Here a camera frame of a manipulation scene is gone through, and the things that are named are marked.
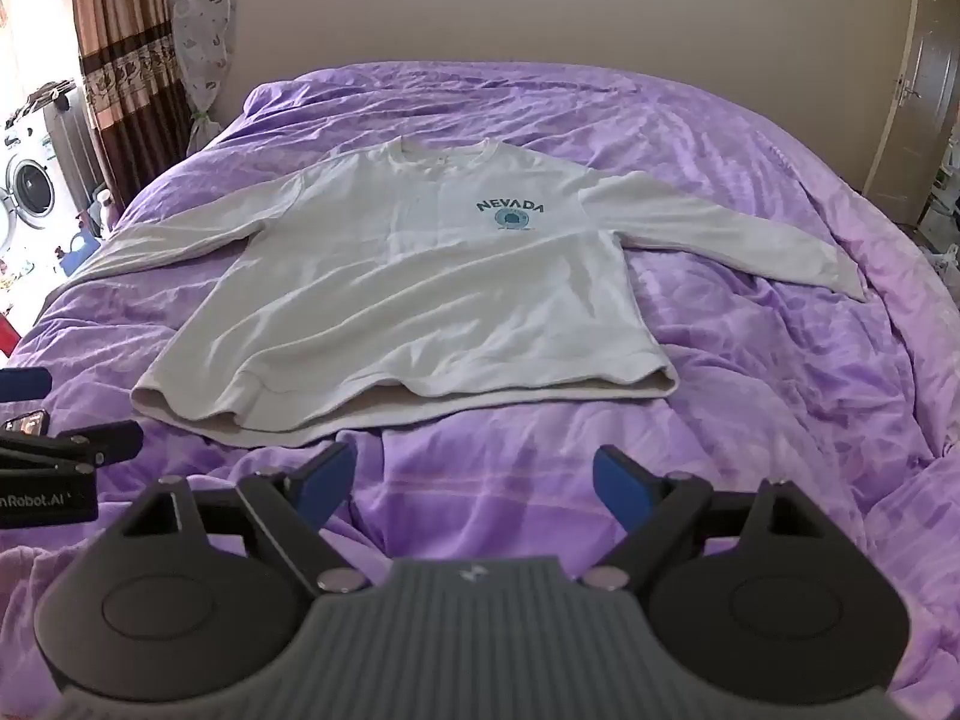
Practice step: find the brown patterned curtain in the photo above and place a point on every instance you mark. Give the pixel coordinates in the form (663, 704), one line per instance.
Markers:
(120, 30)

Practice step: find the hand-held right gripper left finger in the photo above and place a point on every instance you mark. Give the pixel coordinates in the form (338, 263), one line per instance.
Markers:
(330, 484)

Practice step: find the white plastic bottle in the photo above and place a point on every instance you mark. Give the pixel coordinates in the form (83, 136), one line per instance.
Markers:
(105, 206)

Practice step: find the red object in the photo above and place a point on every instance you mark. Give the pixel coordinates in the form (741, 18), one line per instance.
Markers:
(6, 334)

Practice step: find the purple bed duvet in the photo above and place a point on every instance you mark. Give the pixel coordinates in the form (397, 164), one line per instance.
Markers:
(750, 390)

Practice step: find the white long-sleeve sweatshirt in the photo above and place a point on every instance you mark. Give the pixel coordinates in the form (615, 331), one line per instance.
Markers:
(390, 277)

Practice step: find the blue detergent bottle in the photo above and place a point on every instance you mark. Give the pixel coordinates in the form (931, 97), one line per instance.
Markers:
(75, 251)

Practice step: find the floral covered standing fan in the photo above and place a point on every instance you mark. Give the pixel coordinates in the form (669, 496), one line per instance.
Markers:
(202, 22)

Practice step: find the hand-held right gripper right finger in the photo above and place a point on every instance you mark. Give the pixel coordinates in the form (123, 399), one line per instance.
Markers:
(619, 487)

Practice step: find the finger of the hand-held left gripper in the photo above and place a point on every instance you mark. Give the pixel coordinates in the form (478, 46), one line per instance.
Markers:
(26, 382)
(97, 441)

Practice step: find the cream door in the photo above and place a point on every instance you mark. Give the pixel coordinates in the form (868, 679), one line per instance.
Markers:
(911, 135)

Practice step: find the white washing machine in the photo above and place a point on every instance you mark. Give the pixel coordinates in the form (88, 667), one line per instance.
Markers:
(26, 180)

